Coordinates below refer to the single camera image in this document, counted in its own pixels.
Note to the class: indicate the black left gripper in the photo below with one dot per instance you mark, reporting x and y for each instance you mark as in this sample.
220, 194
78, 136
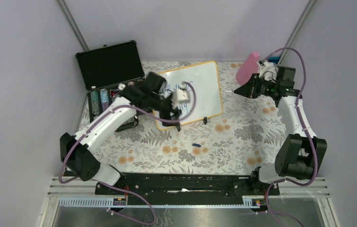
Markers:
167, 115

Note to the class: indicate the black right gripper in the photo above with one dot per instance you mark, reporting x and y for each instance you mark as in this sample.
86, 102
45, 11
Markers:
249, 89

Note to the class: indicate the blue marker cap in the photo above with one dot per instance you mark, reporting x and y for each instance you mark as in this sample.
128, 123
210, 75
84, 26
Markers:
196, 145

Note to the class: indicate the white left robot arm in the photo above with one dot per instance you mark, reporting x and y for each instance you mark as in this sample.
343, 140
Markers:
144, 97

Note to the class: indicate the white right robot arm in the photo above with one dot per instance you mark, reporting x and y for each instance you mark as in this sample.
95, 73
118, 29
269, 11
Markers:
302, 151

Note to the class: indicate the pink wedge eraser block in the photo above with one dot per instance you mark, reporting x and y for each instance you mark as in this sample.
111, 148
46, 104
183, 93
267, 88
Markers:
248, 67

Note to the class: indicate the floral patterned table mat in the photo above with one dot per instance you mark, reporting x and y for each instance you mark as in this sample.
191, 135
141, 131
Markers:
249, 133

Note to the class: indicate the black poker chip case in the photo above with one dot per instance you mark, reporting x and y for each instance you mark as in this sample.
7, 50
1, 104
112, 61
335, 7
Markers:
107, 67

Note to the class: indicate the teal chip stack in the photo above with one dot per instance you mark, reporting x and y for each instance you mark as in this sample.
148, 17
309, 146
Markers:
95, 100

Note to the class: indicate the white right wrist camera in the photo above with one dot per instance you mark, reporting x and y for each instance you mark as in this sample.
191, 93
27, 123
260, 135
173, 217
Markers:
267, 70

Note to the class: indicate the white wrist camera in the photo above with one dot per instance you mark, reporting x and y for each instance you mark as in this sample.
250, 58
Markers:
180, 96
267, 70

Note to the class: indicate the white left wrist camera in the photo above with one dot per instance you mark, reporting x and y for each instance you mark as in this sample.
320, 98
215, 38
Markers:
180, 96

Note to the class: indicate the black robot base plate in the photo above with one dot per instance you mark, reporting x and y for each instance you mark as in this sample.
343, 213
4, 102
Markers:
177, 189

